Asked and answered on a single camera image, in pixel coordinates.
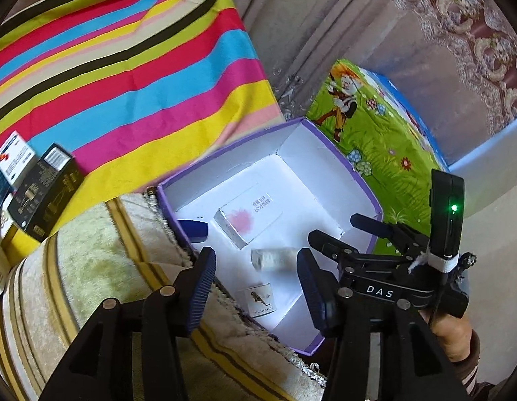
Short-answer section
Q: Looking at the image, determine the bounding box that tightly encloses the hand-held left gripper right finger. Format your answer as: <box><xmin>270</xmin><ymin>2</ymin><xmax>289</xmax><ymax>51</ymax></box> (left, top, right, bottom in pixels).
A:
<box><xmin>296</xmin><ymin>248</ymin><xmax>472</xmax><ymax>401</ymax></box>

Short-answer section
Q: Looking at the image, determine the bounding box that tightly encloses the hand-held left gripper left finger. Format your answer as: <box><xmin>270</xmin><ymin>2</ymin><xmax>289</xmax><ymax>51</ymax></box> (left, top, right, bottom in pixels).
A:
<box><xmin>39</xmin><ymin>246</ymin><xmax>217</xmax><ymax>401</ymax></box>

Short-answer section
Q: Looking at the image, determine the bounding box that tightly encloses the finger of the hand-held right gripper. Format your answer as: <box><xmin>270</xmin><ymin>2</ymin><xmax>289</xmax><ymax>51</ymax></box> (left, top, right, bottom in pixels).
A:
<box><xmin>350</xmin><ymin>213</ymin><xmax>428</xmax><ymax>253</ymax></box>
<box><xmin>307</xmin><ymin>229</ymin><xmax>368</xmax><ymax>269</ymax></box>

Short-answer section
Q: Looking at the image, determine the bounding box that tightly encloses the small white box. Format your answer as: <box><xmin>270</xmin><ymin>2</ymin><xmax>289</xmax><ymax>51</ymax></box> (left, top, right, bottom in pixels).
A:
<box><xmin>251</xmin><ymin>247</ymin><xmax>299</xmax><ymax>272</ymax></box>

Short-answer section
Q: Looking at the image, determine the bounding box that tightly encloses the purple cardboard box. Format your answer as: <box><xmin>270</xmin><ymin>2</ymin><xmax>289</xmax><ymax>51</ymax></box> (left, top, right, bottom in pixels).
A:
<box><xmin>157</xmin><ymin>118</ymin><xmax>385</xmax><ymax>357</ymax></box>

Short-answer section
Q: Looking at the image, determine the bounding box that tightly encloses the black box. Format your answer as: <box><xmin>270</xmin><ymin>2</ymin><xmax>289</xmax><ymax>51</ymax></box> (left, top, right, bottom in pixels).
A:
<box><xmin>10</xmin><ymin>143</ymin><xmax>84</xmax><ymax>243</ymax></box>

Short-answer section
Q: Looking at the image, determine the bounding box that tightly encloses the white box with insect picture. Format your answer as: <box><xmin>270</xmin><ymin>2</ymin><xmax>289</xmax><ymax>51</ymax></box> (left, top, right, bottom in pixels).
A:
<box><xmin>237</xmin><ymin>282</ymin><xmax>280</xmax><ymax>317</ymax></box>

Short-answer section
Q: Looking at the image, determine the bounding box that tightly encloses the small blue box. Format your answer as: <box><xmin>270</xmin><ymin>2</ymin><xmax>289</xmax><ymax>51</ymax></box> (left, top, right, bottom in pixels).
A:
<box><xmin>177</xmin><ymin>218</ymin><xmax>210</xmax><ymax>244</ymax></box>

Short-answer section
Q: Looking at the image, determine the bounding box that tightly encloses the white box with pink print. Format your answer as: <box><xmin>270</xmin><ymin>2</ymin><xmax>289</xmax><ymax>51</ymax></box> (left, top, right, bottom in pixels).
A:
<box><xmin>214</xmin><ymin>184</ymin><xmax>284</xmax><ymax>249</ymax></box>

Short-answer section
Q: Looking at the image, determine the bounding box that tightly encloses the green cartoon cushion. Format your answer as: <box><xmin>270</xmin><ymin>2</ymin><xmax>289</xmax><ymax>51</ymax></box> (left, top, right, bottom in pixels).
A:
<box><xmin>305</xmin><ymin>59</ymin><xmax>450</xmax><ymax>228</ymax></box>

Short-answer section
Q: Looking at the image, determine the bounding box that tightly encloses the beige striped sofa cover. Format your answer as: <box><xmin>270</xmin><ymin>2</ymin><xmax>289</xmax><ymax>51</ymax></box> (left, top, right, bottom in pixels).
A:
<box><xmin>0</xmin><ymin>192</ymin><xmax>330</xmax><ymax>401</ymax></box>

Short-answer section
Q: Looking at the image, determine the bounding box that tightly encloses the colourful striped cloth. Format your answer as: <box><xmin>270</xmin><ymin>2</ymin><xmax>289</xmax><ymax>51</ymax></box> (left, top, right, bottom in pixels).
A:
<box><xmin>0</xmin><ymin>0</ymin><xmax>284</xmax><ymax>255</ymax></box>

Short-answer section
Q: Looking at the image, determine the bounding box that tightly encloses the patterned pink curtain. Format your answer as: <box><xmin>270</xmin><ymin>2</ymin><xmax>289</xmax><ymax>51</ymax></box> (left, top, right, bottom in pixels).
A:
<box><xmin>150</xmin><ymin>0</ymin><xmax>517</xmax><ymax>163</ymax></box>

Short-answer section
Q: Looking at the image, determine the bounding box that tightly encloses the white box with red pattern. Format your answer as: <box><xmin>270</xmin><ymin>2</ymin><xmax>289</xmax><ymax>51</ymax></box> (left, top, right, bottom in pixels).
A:
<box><xmin>0</xmin><ymin>194</ymin><xmax>17</xmax><ymax>241</ymax></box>

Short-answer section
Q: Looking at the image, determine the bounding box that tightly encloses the white box with red logo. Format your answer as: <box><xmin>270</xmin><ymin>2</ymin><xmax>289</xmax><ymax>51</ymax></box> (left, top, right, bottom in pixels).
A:
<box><xmin>0</xmin><ymin>131</ymin><xmax>37</xmax><ymax>188</ymax></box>

